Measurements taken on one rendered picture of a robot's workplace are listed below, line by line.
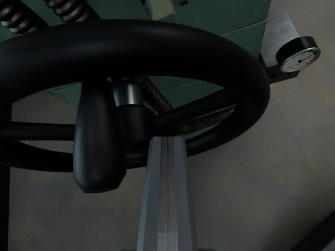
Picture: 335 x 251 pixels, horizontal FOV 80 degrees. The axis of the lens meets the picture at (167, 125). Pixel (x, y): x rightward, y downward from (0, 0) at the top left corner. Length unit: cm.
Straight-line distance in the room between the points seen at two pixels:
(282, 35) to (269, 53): 5
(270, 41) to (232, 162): 65
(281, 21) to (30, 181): 148
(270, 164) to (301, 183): 14
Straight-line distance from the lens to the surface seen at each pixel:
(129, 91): 23
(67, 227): 133
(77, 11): 19
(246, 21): 39
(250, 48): 45
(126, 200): 113
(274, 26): 53
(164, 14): 21
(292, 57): 41
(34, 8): 21
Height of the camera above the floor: 101
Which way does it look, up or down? 66 degrees down
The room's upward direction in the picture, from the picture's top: 42 degrees counter-clockwise
